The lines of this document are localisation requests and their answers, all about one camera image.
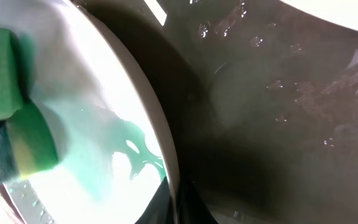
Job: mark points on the large black serving tray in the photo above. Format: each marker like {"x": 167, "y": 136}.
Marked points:
{"x": 261, "y": 99}

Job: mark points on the white plate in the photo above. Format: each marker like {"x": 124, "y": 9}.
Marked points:
{"x": 340, "y": 12}
{"x": 111, "y": 136}

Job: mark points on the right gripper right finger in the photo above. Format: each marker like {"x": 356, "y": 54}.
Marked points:
{"x": 190, "y": 207}

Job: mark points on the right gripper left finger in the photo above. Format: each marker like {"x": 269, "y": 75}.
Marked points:
{"x": 159, "y": 210}

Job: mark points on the green yellow sponge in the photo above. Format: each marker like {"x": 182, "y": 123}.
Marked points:
{"x": 26, "y": 144}

